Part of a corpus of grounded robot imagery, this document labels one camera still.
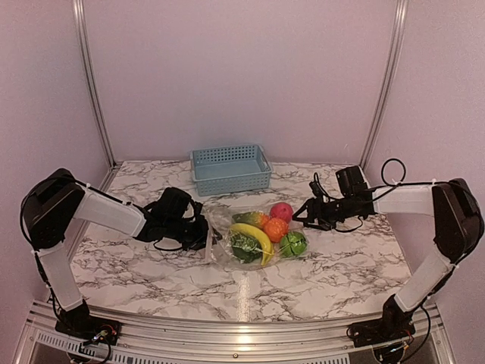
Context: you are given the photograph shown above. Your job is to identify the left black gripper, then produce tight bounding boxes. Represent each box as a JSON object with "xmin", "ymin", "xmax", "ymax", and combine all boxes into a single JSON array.
[{"xmin": 165, "ymin": 215, "xmax": 223, "ymax": 251}]

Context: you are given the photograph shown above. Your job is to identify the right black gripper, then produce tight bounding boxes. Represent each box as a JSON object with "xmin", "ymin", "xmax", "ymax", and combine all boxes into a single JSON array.
[{"xmin": 293, "ymin": 195, "xmax": 361, "ymax": 231}]

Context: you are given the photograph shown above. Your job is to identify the red fake apple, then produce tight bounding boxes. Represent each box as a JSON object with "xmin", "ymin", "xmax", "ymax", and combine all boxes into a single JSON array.
[{"xmin": 270, "ymin": 202, "xmax": 293, "ymax": 224}]

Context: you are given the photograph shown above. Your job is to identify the clear zip top bag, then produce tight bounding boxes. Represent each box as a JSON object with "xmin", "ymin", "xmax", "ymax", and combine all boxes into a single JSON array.
[{"xmin": 203, "ymin": 202, "xmax": 309, "ymax": 271}]

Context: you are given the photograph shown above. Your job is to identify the orange fake orange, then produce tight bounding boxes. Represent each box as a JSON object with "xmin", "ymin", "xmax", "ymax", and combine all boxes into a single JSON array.
[{"xmin": 263, "ymin": 218, "xmax": 289, "ymax": 243}]

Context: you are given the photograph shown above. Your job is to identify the green fake cabbage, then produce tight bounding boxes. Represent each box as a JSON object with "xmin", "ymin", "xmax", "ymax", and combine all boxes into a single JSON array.
[{"xmin": 230, "ymin": 233, "xmax": 262, "ymax": 264}]

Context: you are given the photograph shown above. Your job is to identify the green orange fake mango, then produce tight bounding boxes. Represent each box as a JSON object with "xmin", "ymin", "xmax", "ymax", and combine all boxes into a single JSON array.
[{"xmin": 232, "ymin": 211, "xmax": 271, "ymax": 229}]

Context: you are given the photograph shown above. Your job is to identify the yellow fake banana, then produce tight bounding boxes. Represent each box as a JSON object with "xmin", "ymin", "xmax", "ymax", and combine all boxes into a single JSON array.
[{"xmin": 230, "ymin": 223, "xmax": 274, "ymax": 266}]

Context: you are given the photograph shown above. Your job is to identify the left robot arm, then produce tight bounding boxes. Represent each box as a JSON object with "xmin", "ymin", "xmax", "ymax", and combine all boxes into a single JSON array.
[{"xmin": 20, "ymin": 168, "xmax": 210, "ymax": 337}]

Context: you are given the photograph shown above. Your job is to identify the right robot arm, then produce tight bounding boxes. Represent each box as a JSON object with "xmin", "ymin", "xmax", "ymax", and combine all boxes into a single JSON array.
[{"xmin": 293, "ymin": 165, "xmax": 484, "ymax": 340}]

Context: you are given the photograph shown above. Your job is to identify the light blue plastic basket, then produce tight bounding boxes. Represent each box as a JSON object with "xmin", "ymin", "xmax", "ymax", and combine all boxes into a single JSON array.
[{"xmin": 190, "ymin": 144, "xmax": 273, "ymax": 196}]

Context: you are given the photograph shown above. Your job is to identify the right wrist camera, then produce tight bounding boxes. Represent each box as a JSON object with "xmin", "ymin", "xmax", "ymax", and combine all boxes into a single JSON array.
[{"xmin": 309, "ymin": 172, "xmax": 327, "ymax": 199}]

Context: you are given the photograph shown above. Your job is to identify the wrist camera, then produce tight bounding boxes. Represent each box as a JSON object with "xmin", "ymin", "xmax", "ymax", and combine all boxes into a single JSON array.
[
  {"xmin": 309, "ymin": 172, "xmax": 327, "ymax": 199},
  {"xmin": 157, "ymin": 187, "xmax": 202, "ymax": 220}
]

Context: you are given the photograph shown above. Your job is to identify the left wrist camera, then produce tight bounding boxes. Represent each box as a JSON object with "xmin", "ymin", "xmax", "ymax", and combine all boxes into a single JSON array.
[{"xmin": 157, "ymin": 187, "xmax": 202, "ymax": 220}]

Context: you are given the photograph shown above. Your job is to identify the front aluminium rail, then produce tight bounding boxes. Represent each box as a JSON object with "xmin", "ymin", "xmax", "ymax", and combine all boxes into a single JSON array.
[{"xmin": 14, "ymin": 301, "xmax": 455, "ymax": 363}]

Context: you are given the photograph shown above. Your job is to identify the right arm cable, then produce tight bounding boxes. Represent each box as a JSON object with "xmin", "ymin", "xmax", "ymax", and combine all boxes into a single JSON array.
[{"xmin": 314, "ymin": 158, "xmax": 455, "ymax": 233}]

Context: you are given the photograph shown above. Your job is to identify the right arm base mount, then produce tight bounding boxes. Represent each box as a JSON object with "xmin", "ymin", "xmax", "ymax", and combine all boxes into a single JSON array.
[{"xmin": 346, "ymin": 294, "xmax": 415, "ymax": 347}]

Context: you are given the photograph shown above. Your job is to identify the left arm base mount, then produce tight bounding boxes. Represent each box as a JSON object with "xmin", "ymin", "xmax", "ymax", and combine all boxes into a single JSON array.
[{"xmin": 53, "ymin": 300, "xmax": 121, "ymax": 346}]

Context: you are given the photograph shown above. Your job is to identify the right aluminium frame post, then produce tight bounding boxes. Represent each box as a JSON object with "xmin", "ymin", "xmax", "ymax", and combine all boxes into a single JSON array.
[{"xmin": 359, "ymin": 0, "xmax": 409, "ymax": 169}]

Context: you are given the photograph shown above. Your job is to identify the aluminium frame post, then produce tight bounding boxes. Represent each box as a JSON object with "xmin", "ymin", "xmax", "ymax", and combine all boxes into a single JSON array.
[
  {"xmin": 359, "ymin": 0, "xmax": 409, "ymax": 169},
  {"xmin": 73, "ymin": 0, "xmax": 117, "ymax": 169}
]

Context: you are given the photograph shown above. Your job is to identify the left aluminium frame post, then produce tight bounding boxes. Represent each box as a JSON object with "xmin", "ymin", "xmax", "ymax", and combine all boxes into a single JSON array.
[{"xmin": 73, "ymin": 0, "xmax": 117, "ymax": 169}]

